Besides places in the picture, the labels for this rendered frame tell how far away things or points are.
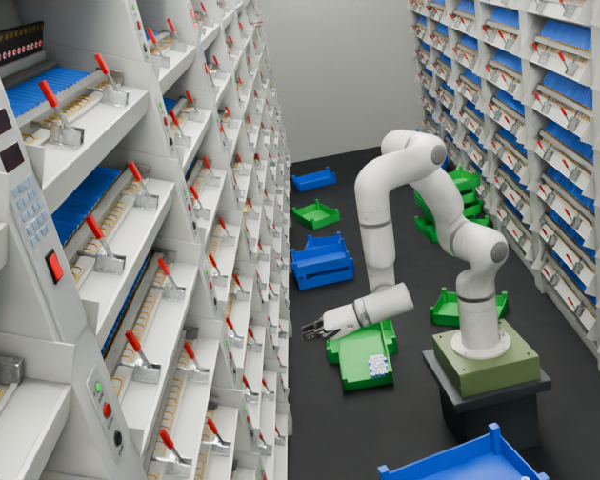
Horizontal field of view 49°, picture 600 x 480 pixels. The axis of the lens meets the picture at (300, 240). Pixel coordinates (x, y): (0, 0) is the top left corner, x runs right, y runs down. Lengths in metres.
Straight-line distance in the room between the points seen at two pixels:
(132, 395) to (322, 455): 1.50
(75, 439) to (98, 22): 0.81
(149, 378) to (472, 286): 1.26
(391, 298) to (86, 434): 1.25
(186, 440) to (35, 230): 0.63
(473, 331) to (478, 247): 0.31
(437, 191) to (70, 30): 1.06
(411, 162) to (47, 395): 1.25
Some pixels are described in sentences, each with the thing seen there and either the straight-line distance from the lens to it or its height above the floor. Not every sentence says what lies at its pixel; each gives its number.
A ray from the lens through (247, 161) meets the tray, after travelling 2.82.
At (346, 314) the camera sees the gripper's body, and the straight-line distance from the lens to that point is 1.94.
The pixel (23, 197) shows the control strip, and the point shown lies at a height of 1.45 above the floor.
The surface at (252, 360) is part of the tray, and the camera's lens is 2.14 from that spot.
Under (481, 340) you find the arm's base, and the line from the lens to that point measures 2.20.
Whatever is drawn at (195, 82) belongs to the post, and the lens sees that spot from 2.05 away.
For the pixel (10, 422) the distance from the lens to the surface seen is 0.73.
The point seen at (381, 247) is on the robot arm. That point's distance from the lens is 1.84.
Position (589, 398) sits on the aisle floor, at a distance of 2.64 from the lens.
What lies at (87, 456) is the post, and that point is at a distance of 0.84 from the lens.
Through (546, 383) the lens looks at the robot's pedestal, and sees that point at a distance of 2.25.
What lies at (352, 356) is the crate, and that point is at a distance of 2.84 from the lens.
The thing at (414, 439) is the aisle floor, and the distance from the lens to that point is 2.48.
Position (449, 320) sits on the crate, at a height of 0.03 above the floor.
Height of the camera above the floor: 1.62
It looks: 23 degrees down
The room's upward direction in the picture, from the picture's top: 12 degrees counter-clockwise
